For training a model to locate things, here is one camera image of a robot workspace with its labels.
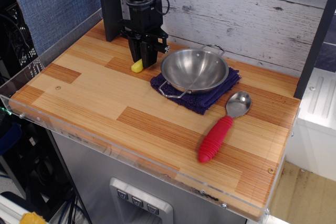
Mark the blue fabric partition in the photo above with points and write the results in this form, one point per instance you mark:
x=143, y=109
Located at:
x=54, y=25

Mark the clear acrylic edge guard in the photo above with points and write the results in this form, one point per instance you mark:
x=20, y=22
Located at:
x=90, y=91

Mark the black plastic crate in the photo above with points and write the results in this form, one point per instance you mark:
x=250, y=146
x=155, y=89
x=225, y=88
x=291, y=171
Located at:
x=17, y=47

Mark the dark grey post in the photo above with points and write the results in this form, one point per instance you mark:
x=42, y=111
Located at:
x=318, y=40
x=112, y=14

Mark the stainless steel cabinet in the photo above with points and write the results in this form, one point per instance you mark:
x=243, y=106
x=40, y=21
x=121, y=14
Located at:
x=91, y=168

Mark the silver button panel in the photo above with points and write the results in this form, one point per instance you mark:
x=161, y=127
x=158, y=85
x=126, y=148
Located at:
x=137, y=206

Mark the spoon with red handle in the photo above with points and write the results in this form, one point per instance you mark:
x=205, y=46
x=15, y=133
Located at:
x=237, y=105

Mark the dark grey right post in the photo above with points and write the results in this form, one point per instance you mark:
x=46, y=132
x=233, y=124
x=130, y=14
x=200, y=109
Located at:
x=318, y=40

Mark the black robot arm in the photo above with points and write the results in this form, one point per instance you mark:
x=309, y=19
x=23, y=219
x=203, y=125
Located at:
x=143, y=29

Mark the yellow object bottom left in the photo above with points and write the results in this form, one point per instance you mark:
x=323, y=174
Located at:
x=32, y=218

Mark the purple folded cloth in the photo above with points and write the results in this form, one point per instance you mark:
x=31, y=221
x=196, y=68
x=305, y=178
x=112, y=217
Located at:
x=198, y=103

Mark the dark grey left post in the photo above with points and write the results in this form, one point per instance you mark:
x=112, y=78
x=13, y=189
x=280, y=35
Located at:
x=112, y=14

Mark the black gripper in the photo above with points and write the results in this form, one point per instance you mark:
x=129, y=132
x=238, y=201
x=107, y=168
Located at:
x=144, y=32

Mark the silver steel bowl with handles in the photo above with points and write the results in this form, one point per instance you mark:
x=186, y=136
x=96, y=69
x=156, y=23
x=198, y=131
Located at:
x=194, y=71

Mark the yellow plastic block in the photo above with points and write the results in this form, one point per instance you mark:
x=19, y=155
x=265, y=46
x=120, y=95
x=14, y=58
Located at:
x=137, y=66

